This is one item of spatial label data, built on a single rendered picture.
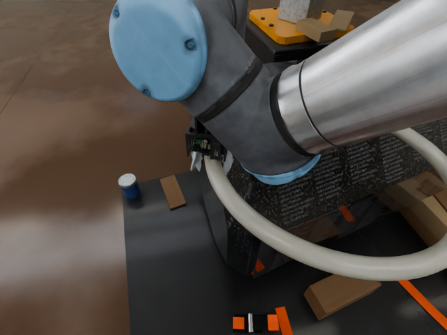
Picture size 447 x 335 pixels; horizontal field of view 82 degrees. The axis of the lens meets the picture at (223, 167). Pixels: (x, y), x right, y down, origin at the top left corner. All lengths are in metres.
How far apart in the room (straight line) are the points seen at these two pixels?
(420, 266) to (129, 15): 0.43
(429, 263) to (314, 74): 0.31
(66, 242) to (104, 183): 0.42
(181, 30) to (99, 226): 1.51
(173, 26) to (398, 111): 0.17
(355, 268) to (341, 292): 0.94
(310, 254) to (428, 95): 0.24
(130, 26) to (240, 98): 0.11
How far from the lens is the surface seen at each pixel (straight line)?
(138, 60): 0.25
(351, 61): 0.21
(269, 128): 0.24
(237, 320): 1.31
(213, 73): 0.24
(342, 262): 0.38
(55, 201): 1.91
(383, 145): 1.01
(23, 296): 1.66
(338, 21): 1.80
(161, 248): 1.46
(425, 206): 1.72
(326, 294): 1.30
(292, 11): 1.77
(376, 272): 0.40
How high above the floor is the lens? 1.31
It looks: 47 degrees down
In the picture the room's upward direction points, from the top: straight up
